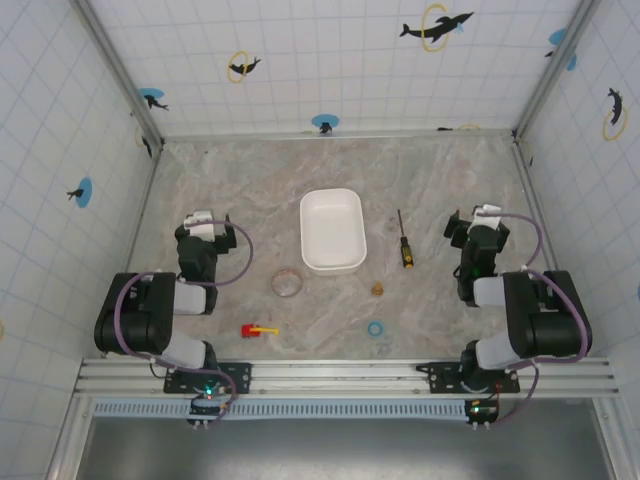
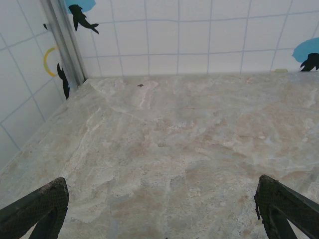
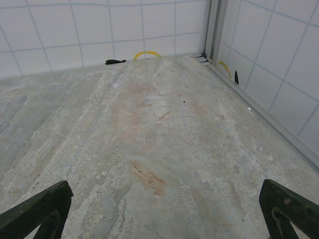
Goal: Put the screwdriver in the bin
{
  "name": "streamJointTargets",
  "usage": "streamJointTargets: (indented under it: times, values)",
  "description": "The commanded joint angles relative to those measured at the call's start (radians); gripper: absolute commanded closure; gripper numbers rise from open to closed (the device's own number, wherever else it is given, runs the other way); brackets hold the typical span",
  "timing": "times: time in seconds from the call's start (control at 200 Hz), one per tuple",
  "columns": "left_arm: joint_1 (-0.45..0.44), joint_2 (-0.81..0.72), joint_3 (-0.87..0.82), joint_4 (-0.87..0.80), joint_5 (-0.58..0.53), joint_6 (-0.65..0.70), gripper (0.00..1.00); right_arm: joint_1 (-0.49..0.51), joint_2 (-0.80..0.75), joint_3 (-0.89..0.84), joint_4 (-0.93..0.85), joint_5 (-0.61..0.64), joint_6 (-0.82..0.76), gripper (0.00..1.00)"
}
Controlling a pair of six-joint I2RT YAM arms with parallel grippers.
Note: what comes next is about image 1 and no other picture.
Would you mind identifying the white plastic bin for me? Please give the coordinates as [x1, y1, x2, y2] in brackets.
[299, 187, 368, 277]

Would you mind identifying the red yellow toy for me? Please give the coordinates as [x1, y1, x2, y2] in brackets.
[241, 323, 280, 340]

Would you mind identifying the grey metal panel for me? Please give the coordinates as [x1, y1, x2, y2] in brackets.
[74, 413, 617, 480]

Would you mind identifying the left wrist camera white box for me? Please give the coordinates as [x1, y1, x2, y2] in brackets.
[183, 210, 218, 240]

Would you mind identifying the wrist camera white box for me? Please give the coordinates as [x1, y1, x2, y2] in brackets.
[183, 210, 218, 240]
[473, 203, 503, 230]

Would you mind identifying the purple left wrist camera cable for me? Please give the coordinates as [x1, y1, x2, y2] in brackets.
[187, 218, 255, 288]

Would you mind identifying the purple wrist camera cable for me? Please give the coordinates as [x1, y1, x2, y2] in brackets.
[474, 211, 547, 274]
[187, 218, 255, 288]

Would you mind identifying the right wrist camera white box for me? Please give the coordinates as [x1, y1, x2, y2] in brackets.
[473, 203, 503, 230]

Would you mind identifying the purple right wrist camera cable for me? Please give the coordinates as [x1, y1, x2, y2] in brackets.
[474, 211, 547, 274]

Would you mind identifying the black yellow handled screwdriver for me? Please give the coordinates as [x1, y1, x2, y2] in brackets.
[396, 208, 415, 270]

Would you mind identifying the clear plastic ring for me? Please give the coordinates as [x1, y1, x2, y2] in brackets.
[270, 268, 304, 298]

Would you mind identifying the purple left arm base cable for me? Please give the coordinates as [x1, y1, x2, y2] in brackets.
[113, 271, 239, 424]

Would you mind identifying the purple arm base cable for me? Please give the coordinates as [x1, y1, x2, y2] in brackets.
[113, 271, 239, 424]
[492, 269, 594, 427]

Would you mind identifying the purple right arm base cable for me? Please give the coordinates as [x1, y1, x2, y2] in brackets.
[492, 269, 594, 427]

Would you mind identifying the aluminium table edge rail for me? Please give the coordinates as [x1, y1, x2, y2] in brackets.
[160, 127, 517, 144]

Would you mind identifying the aluminium frame post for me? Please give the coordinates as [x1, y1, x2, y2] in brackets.
[73, 0, 165, 152]
[512, 0, 602, 140]

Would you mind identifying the aluminium mounting rail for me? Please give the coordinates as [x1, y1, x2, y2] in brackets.
[73, 356, 622, 399]

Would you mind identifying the grey slotted cable duct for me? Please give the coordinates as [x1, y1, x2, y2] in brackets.
[91, 398, 474, 419]

